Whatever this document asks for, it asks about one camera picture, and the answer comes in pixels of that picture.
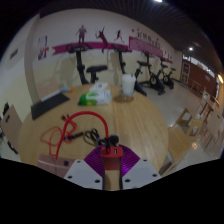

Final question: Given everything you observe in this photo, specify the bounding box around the white tissue pack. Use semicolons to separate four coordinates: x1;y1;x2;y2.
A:
89;82;109;94

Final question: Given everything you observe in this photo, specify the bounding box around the white wall poster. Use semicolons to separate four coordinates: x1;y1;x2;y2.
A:
38;35;49;49

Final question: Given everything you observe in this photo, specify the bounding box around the green wet wipes pack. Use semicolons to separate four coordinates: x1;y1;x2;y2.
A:
77;90;113;107

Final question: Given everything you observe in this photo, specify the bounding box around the pale wooden chair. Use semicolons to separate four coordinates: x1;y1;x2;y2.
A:
34;77;63;101

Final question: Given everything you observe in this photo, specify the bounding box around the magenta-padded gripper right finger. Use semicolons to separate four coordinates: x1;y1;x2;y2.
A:
118;144;162;191

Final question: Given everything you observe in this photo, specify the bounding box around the purple orange wall poster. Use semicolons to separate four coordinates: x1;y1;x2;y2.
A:
37;47;51;61

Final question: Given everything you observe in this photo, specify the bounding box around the grey wall plaque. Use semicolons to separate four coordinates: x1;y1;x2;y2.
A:
9;48;19;61

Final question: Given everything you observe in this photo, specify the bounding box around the white marker pen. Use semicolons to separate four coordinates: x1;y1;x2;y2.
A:
39;87;75;103

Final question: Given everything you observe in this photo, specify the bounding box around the black bag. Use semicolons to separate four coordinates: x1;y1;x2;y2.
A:
5;139;19;156

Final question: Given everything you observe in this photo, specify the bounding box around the red charger block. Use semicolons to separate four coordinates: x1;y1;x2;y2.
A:
100;146;124;171

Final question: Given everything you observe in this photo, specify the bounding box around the white paper cup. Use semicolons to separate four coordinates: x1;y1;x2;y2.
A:
120;73;137;97

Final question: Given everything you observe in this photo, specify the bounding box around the round brown coaster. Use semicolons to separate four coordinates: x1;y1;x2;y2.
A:
113;94;135;103

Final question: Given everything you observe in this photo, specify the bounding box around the reddish brown wooden counter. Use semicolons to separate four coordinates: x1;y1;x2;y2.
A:
181;59;219;98

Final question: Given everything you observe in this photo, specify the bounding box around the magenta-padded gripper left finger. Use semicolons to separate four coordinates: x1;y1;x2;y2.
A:
63;145;107;191

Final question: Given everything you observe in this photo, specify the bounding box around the black flat pad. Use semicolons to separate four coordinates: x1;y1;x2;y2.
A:
30;92;70;120

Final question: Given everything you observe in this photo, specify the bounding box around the group of wooden chairs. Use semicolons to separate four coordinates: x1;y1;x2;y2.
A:
193;89;224;151

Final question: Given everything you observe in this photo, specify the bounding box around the light wooden chair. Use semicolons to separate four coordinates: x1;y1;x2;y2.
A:
159;123;198;176

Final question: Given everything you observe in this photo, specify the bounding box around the red charging cable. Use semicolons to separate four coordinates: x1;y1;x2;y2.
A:
39;110;111;161

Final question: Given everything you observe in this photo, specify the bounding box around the magenta sports wall decal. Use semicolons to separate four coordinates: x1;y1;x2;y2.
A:
51;24;174;64

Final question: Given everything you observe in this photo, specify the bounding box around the open-backed wooden chair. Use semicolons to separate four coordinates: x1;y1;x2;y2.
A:
175;107;204;136

